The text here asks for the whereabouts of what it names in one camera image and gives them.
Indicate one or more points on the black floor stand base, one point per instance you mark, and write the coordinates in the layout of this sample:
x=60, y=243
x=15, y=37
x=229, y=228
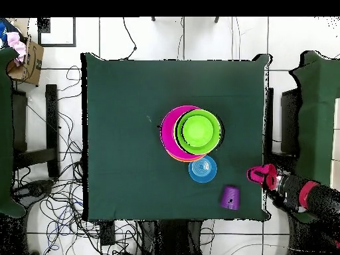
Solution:
x=34, y=187

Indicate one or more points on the pink plastic bowl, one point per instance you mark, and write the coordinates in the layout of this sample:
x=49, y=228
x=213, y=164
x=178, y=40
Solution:
x=168, y=132

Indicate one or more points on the black side frame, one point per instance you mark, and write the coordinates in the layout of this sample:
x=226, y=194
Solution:
x=289, y=119

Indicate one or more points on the red plastic cup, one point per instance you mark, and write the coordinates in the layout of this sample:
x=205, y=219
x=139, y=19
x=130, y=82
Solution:
x=255, y=175

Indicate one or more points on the small green plastic bowl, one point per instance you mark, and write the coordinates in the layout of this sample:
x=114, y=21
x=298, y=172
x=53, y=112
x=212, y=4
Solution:
x=198, y=130

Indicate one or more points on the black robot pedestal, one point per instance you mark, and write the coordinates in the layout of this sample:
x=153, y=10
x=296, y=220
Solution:
x=170, y=239

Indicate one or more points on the blue plastic bowl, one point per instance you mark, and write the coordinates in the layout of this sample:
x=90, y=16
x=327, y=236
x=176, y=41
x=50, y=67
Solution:
x=202, y=171

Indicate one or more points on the green covered side table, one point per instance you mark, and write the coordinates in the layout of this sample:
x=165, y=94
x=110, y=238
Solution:
x=318, y=119
x=5, y=132

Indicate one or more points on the black power strip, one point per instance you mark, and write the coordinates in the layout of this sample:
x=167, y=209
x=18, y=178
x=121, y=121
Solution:
x=107, y=233

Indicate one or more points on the orange plastic bowl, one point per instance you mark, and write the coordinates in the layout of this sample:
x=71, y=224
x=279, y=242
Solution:
x=183, y=160

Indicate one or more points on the large green plastic bowl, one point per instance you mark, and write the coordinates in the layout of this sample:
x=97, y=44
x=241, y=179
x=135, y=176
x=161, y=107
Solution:
x=183, y=143

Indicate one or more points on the black square frame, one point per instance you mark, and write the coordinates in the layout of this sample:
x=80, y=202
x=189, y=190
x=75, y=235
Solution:
x=57, y=45

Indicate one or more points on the dark green tablecloth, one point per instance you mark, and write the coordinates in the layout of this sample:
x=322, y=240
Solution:
x=119, y=87

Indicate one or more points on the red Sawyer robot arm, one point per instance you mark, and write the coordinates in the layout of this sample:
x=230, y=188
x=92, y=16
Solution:
x=310, y=196

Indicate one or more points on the purple plastic cup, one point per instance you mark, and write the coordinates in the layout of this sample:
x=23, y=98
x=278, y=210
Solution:
x=230, y=198

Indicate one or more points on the cardboard box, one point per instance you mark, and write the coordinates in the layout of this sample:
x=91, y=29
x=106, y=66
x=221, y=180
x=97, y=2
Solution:
x=32, y=66

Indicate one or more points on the white panel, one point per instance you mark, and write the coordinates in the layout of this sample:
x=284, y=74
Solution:
x=336, y=146

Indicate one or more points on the blue fabric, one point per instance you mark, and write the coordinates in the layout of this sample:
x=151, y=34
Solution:
x=2, y=29

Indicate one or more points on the black leg frame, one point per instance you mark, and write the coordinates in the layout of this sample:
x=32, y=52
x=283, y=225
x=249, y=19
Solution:
x=51, y=119

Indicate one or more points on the pink cloth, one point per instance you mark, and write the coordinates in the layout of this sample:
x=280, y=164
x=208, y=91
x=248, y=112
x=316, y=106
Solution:
x=16, y=43

